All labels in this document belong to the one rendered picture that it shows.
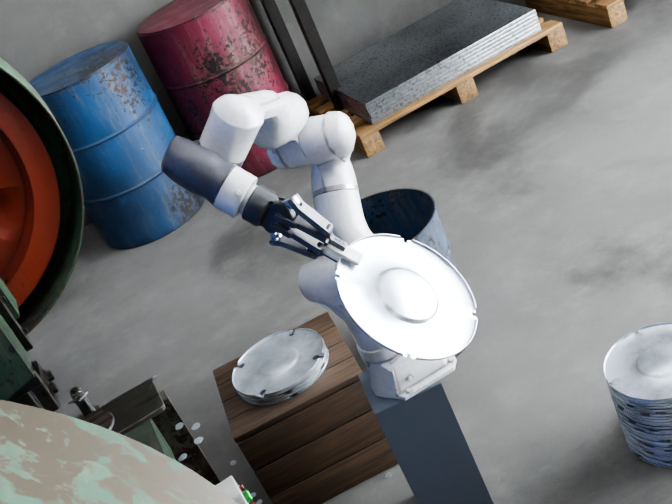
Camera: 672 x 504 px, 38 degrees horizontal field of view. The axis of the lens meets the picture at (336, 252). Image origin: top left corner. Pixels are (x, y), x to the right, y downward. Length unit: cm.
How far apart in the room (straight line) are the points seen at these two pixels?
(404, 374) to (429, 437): 19
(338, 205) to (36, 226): 72
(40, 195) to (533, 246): 189
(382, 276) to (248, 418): 105
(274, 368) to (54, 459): 219
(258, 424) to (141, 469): 204
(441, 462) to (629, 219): 139
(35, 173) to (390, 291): 95
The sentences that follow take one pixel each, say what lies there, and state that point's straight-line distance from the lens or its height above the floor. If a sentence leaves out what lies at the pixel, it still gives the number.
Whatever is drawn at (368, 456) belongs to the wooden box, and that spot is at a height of 8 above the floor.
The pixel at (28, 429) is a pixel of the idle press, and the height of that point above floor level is 160.
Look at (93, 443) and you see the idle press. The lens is 70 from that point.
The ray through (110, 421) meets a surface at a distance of 225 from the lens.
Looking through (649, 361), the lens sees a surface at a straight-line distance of 260.
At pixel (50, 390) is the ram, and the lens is 216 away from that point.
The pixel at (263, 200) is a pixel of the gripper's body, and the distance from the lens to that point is 181.
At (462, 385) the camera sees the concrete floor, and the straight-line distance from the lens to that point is 310.
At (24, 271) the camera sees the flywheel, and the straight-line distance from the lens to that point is 245.
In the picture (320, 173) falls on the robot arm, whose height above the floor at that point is 100.
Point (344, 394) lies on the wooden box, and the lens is 274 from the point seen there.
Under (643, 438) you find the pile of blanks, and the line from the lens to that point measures 263.
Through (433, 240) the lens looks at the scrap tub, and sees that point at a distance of 302.
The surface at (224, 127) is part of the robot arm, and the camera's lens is 185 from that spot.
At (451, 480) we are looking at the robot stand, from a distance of 260.
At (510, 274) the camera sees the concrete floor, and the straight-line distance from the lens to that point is 350.
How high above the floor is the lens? 192
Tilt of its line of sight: 28 degrees down
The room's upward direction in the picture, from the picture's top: 25 degrees counter-clockwise
